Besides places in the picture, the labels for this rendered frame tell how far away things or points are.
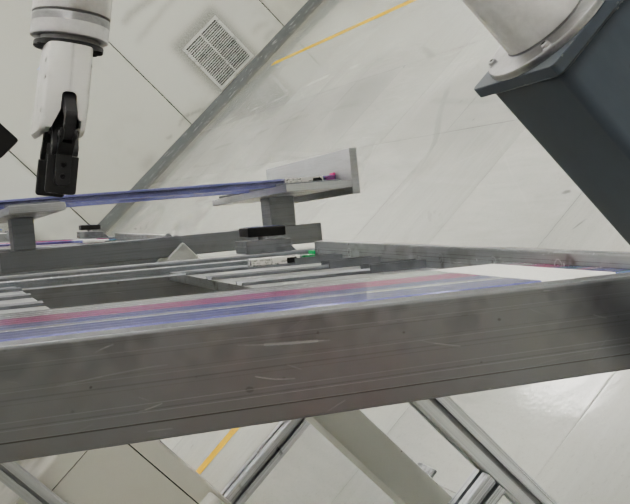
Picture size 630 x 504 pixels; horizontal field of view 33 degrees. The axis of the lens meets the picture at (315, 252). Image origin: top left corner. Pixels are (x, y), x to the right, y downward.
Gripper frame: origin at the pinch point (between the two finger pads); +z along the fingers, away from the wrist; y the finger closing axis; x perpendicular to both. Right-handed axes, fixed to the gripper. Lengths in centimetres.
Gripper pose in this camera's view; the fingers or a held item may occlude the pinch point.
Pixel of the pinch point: (55, 186)
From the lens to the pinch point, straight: 118.2
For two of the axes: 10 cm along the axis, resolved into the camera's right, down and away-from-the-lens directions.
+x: 9.3, 0.9, 3.5
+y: 3.5, 0.2, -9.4
